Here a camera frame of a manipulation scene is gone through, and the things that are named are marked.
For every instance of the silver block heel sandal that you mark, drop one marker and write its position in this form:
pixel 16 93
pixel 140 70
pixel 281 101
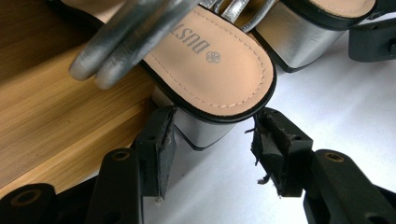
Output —
pixel 211 77
pixel 299 40

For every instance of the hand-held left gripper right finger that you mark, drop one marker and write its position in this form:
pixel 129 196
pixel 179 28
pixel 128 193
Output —
pixel 280 152

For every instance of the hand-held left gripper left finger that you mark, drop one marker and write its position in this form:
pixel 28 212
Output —
pixel 155 155

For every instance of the wooden board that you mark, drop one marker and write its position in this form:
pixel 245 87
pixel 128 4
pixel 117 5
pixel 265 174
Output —
pixel 46 124

